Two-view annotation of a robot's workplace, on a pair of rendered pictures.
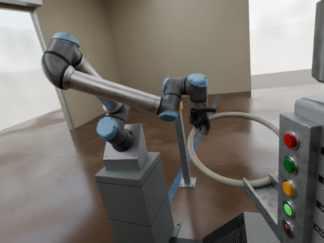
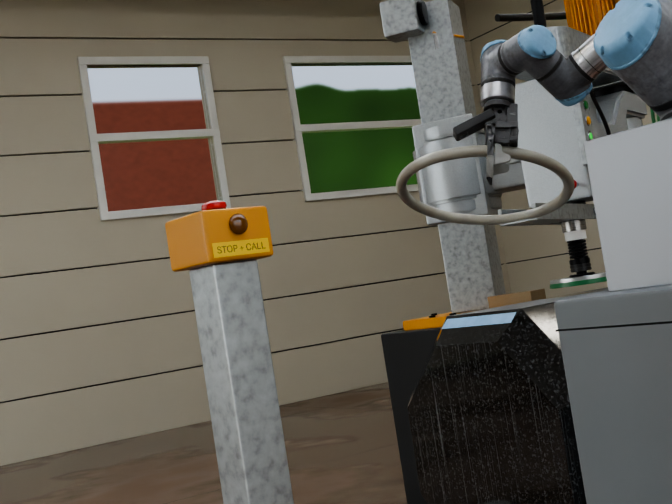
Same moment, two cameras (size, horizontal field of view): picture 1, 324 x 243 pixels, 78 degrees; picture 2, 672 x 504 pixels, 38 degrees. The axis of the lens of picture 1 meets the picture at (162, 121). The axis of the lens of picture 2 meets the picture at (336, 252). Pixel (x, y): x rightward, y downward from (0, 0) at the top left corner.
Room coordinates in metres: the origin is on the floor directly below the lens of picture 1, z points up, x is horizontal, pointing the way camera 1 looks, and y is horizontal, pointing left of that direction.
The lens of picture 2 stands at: (3.43, 0.80, 0.92)
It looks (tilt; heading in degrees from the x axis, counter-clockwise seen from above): 3 degrees up; 213
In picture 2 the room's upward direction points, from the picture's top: 9 degrees counter-clockwise
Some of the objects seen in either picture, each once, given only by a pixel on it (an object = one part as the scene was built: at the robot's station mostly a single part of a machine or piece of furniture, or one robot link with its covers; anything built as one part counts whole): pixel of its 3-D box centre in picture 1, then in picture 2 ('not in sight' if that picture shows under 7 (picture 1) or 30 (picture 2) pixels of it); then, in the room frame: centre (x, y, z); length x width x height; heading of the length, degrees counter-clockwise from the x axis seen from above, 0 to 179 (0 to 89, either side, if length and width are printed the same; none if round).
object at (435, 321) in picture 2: not in sight; (480, 313); (-0.26, -0.98, 0.76); 0.49 x 0.49 x 0.05; 71
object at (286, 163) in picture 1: (289, 165); not in sight; (0.32, -0.22, 1.41); 0.03 x 0.01 x 0.03; 0
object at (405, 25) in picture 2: not in sight; (404, 17); (-0.12, -1.04, 2.00); 0.20 x 0.18 x 0.15; 71
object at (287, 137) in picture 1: (290, 140); not in sight; (0.32, -0.22, 1.46); 0.03 x 0.01 x 0.03; 0
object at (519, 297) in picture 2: not in sight; (516, 299); (-0.13, -0.76, 0.81); 0.20 x 0.10 x 0.05; 79
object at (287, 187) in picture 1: (288, 188); not in sight; (0.32, -0.22, 1.36); 0.03 x 0.01 x 0.03; 0
